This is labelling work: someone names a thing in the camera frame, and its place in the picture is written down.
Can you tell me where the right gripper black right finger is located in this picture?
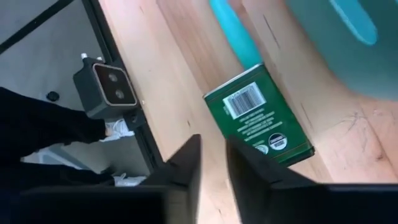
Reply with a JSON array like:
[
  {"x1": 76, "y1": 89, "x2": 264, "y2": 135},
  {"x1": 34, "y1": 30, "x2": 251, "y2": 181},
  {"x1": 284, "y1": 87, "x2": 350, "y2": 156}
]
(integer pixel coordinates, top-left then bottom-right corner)
[{"x1": 226, "y1": 136, "x2": 324, "y2": 224}]

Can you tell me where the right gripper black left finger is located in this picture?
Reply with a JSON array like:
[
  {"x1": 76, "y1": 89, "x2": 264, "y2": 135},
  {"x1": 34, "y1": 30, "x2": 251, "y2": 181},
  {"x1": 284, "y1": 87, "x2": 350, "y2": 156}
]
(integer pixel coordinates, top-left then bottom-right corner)
[{"x1": 141, "y1": 134, "x2": 202, "y2": 224}]

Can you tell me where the green rectangular spice tin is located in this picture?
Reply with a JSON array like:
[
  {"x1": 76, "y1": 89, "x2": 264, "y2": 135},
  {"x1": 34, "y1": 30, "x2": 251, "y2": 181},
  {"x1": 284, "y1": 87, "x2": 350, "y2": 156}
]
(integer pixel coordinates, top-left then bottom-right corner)
[{"x1": 203, "y1": 63, "x2": 315, "y2": 168}]

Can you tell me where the teal plastic bin with handles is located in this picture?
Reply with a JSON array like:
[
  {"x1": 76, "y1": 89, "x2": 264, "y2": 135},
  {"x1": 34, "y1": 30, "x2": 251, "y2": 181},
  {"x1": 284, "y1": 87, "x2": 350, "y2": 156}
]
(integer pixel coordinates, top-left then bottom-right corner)
[{"x1": 284, "y1": 0, "x2": 398, "y2": 102}]

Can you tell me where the person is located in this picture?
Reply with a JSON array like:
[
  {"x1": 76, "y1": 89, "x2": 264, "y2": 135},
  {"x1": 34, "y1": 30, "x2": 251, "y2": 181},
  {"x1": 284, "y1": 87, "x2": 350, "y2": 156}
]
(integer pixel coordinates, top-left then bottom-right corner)
[{"x1": 0, "y1": 86, "x2": 147, "y2": 200}]

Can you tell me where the grey table-level camera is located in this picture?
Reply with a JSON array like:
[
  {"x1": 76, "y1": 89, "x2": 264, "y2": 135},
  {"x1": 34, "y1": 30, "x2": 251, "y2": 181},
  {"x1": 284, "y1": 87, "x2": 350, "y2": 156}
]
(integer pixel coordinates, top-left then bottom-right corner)
[{"x1": 73, "y1": 53, "x2": 147, "y2": 131}]

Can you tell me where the black aluminium table frame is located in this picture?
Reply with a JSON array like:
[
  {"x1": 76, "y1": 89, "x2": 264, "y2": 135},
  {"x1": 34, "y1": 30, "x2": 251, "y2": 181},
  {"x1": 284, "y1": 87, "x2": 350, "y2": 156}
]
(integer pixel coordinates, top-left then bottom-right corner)
[{"x1": 81, "y1": 0, "x2": 165, "y2": 172}]

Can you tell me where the spoon with teal handle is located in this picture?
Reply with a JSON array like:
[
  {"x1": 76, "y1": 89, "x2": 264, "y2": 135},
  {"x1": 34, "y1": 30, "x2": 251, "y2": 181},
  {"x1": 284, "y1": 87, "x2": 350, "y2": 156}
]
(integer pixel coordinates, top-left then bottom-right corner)
[{"x1": 208, "y1": 0, "x2": 264, "y2": 70}]

